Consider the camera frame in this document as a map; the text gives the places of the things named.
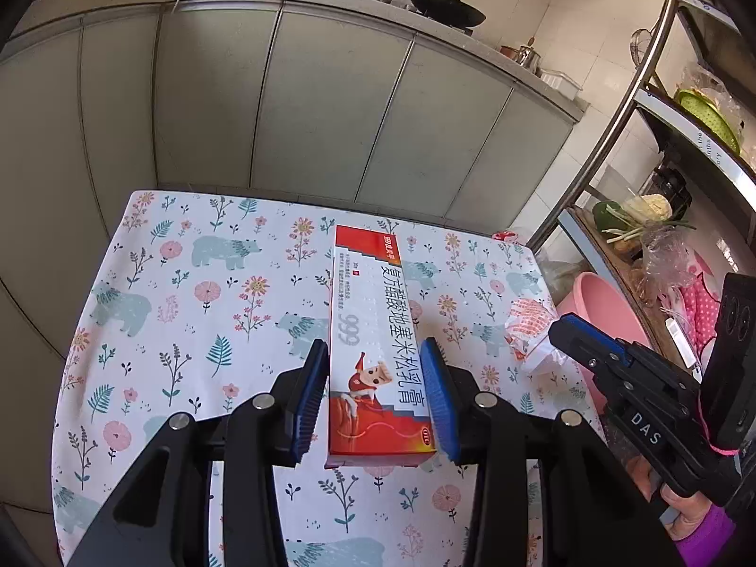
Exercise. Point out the metal shelf rack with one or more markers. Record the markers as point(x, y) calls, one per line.
point(626, 118)

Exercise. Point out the pink plastic bucket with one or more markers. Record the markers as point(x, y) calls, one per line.
point(596, 307)

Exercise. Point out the green colander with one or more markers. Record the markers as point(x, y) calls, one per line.
point(706, 115)

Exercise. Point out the small red white wrapper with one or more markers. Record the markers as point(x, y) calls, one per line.
point(507, 236)

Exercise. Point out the white plastic container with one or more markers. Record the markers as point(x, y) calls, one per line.
point(561, 84)

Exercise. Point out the orange white plastic bag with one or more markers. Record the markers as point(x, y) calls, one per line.
point(531, 331)

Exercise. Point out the metal strainer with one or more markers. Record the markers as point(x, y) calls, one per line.
point(644, 47)

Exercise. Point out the green pepper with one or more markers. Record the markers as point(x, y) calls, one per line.
point(607, 217)

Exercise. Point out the black wok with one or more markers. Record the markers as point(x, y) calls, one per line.
point(446, 6)

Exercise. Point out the pink dotted cloth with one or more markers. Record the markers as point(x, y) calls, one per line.
point(703, 307)

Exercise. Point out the steel kettle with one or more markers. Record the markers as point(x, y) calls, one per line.
point(523, 56)

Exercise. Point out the cauliflower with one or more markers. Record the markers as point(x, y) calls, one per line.
point(648, 207)

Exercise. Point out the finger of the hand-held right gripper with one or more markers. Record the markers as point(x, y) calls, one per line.
point(590, 331)
point(576, 357)

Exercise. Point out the printed floral tablecloth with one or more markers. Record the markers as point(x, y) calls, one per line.
point(177, 336)

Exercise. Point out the person's right forearm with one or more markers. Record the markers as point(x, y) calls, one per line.
point(709, 540)

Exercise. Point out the clear plastic bag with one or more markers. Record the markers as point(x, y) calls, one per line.
point(673, 260)

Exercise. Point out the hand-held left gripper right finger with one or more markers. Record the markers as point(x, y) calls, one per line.
point(440, 401)

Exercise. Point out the red white medicine box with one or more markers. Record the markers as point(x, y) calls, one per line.
point(378, 319)

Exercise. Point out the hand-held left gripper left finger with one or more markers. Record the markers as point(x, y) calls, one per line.
point(310, 401)

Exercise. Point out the kitchen counter cabinets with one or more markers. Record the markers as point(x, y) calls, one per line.
point(295, 100)

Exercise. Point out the person's right hand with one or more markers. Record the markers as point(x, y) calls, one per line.
point(688, 514)

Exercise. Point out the green onions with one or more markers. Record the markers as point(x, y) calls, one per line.
point(644, 231)

